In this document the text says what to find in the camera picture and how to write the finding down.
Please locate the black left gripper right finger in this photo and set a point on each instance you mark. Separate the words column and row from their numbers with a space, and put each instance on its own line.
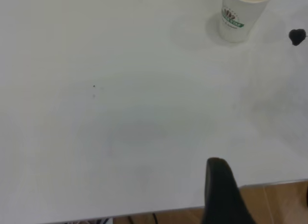
column 307, row 195

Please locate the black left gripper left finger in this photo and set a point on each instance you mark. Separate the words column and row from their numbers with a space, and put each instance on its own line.
column 221, row 192

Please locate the white paper coffee cup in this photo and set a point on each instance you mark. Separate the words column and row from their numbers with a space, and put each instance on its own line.
column 238, row 12

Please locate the dark coffee spill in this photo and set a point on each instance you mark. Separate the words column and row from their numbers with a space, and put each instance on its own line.
column 297, row 36

